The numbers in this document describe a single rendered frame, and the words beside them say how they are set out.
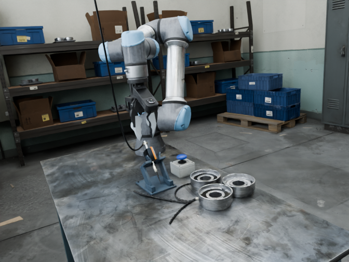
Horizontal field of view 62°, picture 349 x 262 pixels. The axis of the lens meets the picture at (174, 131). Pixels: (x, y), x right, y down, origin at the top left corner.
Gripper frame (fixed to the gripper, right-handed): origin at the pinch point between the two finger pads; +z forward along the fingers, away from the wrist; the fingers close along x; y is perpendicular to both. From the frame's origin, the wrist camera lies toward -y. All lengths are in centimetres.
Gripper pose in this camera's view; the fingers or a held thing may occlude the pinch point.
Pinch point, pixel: (146, 135)
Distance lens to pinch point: 103.7
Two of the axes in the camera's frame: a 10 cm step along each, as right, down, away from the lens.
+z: 0.9, 9.6, 2.5
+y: -5.3, -1.7, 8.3
